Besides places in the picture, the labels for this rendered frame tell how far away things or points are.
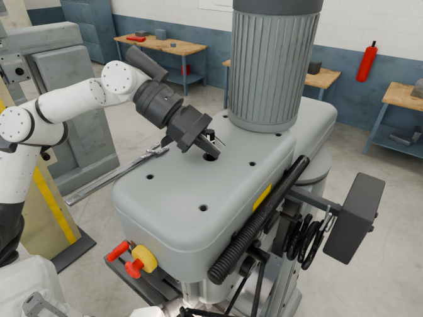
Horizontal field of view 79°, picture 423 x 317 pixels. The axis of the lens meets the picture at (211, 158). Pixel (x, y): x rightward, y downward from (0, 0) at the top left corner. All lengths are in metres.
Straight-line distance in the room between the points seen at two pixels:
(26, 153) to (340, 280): 2.56
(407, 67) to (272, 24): 4.17
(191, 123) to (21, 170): 0.41
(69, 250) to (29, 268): 2.17
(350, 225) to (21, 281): 0.85
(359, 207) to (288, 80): 0.39
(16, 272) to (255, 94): 0.72
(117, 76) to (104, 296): 2.25
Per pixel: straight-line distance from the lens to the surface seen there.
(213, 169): 0.56
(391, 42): 4.67
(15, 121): 0.69
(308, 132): 1.02
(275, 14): 0.60
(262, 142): 0.66
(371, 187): 0.89
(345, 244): 0.87
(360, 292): 2.79
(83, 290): 2.72
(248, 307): 1.33
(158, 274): 1.40
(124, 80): 0.56
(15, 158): 0.73
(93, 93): 0.63
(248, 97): 0.67
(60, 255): 2.99
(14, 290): 0.81
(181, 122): 0.54
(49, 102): 0.68
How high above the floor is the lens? 2.25
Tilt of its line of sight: 37 degrees down
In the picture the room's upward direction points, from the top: straight up
